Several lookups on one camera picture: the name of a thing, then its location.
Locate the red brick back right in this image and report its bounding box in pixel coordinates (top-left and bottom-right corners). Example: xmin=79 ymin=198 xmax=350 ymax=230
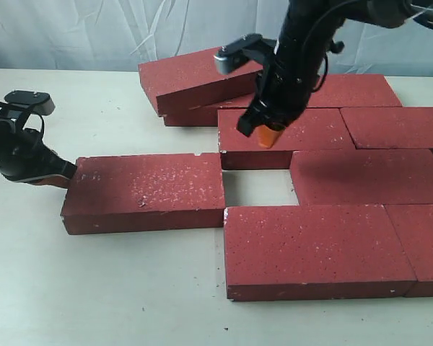
xmin=307 ymin=74 xmax=402 ymax=108

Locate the red brick with white chips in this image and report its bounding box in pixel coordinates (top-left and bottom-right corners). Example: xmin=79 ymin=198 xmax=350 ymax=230
xmin=61 ymin=153 xmax=226 ymax=235

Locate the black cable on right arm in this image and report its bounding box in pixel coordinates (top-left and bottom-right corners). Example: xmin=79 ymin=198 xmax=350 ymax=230
xmin=310 ymin=21 xmax=346 ymax=93

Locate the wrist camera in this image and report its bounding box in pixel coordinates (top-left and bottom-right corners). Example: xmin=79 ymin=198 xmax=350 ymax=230
xmin=4 ymin=90 xmax=56 ymax=116
xmin=214 ymin=33 xmax=264 ymax=75

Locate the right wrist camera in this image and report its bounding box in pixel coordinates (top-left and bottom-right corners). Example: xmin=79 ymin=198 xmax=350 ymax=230
xmin=214 ymin=33 xmax=264 ymax=75

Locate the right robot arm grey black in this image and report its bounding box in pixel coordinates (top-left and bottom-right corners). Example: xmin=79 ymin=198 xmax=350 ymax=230
xmin=226 ymin=1 xmax=433 ymax=148

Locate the red brick centre right row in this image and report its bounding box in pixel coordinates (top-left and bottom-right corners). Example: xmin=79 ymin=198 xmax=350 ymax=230
xmin=290 ymin=149 xmax=433 ymax=205

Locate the red brick front right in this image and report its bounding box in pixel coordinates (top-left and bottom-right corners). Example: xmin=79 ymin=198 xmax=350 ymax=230
xmin=385 ymin=204 xmax=433 ymax=298

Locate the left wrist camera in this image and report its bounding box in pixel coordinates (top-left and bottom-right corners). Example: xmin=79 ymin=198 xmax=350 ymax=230
xmin=4 ymin=90 xmax=56 ymax=116

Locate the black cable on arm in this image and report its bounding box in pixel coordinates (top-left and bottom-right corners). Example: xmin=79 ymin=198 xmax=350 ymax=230
xmin=0 ymin=97 xmax=46 ymax=141
xmin=310 ymin=21 xmax=346 ymax=93

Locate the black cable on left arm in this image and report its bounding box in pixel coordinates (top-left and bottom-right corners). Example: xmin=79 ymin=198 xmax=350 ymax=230
xmin=0 ymin=97 xmax=46 ymax=141

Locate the red brick front left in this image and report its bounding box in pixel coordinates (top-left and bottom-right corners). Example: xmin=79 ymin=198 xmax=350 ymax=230
xmin=224 ymin=205 xmax=416 ymax=301

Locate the red brick back left tilted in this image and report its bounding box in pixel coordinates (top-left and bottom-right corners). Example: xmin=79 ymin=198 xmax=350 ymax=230
xmin=138 ymin=48 xmax=261 ymax=115

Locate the white backdrop curtain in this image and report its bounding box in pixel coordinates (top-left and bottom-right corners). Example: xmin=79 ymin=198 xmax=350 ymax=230
xmin=0 ymin=1 xmax=433 ymax=76

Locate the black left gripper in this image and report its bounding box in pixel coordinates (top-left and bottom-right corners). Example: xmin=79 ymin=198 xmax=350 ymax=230
xmin=0 ymin=120 xmax=77 ymax=188

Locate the red brick moved into row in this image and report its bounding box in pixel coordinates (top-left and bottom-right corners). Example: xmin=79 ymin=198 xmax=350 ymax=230
xmin=218 ymin=108 xmax=355 ymax=170

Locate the red brick right middle row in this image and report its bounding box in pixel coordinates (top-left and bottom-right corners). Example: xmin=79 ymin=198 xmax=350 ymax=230
xmin=340 ymin=107 xmax=433 ymax=149

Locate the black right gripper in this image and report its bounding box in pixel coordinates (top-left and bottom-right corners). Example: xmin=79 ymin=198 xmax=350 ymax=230
xmin=237 ymin=35 xmax=329 ymax=149

